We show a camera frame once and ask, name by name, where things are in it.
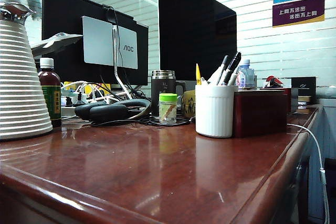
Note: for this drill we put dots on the yellow pen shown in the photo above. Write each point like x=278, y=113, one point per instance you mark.
x=198, y=74

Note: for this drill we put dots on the black gel pen with clip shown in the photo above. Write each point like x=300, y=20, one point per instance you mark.
x=222, y=66

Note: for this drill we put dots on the black marker with white label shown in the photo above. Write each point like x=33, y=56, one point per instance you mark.
x=232, y=64

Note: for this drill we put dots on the white ribbed pen holder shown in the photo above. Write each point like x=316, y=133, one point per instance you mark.
x=215, y=111

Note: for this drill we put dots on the silver white pen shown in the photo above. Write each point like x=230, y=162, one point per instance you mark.
x=233, y=79

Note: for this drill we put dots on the clear jar with green lid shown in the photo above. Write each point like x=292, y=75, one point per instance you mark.
x=168, y=108

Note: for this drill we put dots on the black mug with steel rim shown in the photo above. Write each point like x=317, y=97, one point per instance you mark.
x=162, y=85

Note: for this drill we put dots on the yellow mug with black writing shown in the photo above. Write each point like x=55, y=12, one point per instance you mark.
x=187, y=103

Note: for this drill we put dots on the black headphones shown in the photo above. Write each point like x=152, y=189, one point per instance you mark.
x=107, y=111

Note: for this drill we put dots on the yellow box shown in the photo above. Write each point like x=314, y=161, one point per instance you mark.
x=106, y=87

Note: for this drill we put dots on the silver monitor stand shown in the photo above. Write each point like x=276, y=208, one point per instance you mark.
x=115, y=51

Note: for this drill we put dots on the large black monitor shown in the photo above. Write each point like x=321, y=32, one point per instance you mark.
x=194, y=24

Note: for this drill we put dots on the clear water bottle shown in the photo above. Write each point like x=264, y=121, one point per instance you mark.
x=246, y=77

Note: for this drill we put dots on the white power strip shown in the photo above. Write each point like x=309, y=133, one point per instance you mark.
x=76, y=101

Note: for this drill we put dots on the dark red wooden box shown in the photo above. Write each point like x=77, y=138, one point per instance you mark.
x=260, y=113

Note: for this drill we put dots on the red bird ornament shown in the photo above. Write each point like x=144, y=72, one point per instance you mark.
x=273, y=81

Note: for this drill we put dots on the brown drink bottle green label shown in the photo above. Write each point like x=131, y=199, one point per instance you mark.
x=50, y=82

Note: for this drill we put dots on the small red box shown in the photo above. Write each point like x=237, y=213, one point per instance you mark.
x=288, y=100

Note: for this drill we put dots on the small grey box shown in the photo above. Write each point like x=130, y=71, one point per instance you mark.
x=294, y=100

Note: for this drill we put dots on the grey jet aircraft model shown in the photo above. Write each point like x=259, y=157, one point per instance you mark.
x=52, y=44

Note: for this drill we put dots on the black AOC monitor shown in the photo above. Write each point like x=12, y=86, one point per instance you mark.
x=65, y=11

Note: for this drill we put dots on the black box with logo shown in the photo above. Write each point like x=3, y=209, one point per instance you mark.
x=304, y=86

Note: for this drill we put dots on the stack of books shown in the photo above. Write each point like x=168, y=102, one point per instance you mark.
x=305, y=100

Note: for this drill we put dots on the white ribbed thermos jug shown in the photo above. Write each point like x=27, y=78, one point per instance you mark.
x=23, y=77

